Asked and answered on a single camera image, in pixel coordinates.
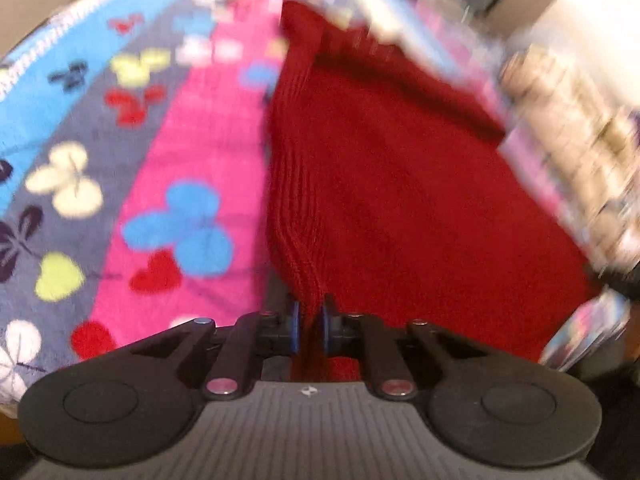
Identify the red knit sweater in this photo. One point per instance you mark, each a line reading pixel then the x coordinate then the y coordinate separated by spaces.
pixel 390 185

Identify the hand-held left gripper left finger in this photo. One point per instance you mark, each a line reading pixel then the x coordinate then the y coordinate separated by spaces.
pixel 295 327

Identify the flowered striped bed blanket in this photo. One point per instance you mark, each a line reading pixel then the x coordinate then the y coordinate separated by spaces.
pixel 150 170

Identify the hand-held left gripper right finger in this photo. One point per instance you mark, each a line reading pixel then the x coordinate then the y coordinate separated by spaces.
pixel 327 327

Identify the cream star print quilt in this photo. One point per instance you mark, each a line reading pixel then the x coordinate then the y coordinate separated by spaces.
pixel 575 150

